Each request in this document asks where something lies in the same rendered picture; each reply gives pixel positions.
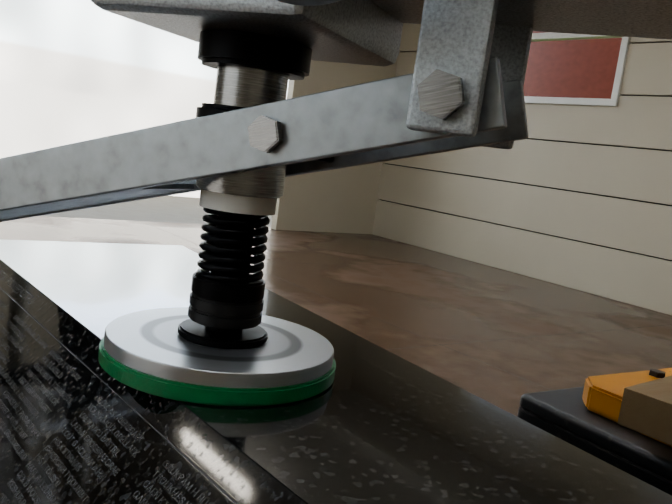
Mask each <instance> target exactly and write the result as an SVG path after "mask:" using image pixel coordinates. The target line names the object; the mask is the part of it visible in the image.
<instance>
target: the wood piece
mask: <svg viewBox="0 0 672 504"><path fill-rule="evenodd" d="M617 423H618V424H619V425H621V426H624V427H627V428H629V429H632V430H634V431H637V432H639V433H642V434H644V435H647V436H650V437H652V438H655V439H657V440H660V441H662V442H665V443H667V444H670V445H672V375H671V376H668V377H664V378H660V379H656V380H652V381H648V382H645V383H641V384H637V385H633V386H629V387H625V388H624V392H623V397H622V402H621V407H620V412H619V417H618V422H617Z"/></svg>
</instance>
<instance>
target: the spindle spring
mask: <svg viewBox="0 0 672 504"><path fill-rule="evenodd" d="M203 210H204V211H205V212H206V213H210V214H206V215H203V217H202V219H203V221H205V222H207V223H204V224H203V225H201V229H202V230H203V231H205V232H204V233H201V235H200V238H201V239H202V240H204V241H203V242H201V243H200V244H199V247H200V248H201V249H202V251H200V252H199V253H198V256H199V258H201V260H199V261H198V262H197V265H198V266H199V267H200V268H199V269H198V270H197V271H196V274H197V275H199V276H200V277H203V278H206V279H209V280H214V281H220V282H229V283H249V282H254V281H258V280H260V279H262V277H263V275H264V274H263V272H262V269H263V268H264V263H263V262H262V261H264V260H265V257H266V256H265V254H264V253H263V252H265V251H266V249H267V247H266V245H265V244H264V243H266V242H267V240H268V237H267V236H266V235H265V234H267V233H268V232H269V228H268V227H267V226H266V225H268V224H269V223H270V219H269V218H268V217H267V216H263V215H247V214H238V213H230V212H224V211H218V210H213V209H208V208H204V207H203ZM217 215H223V216H233V217H256V219H232V218H223V217H217ZM216 224H217V225H224V226H235V227H254V228H255V229H235V228H224V227H217V226H216ZM215 234H221V235H230V236H253V237H255V238H231V237H221V236H215ZM214 243H216V244H223V245H234V246H254V247H250V248H236V247H224V246H216V245H214ZM213 253H220V254H230V255H254V256H251V257H232V256H221V255H214V254H213ZM212 262H215V263H223V264H238V265H244V264H254V265H250V266H224V265H217V264H212ZM209 271H213V272H220V273H232V274H247V273H253V274H251V275H222V274H214V273H209Z"/></svg>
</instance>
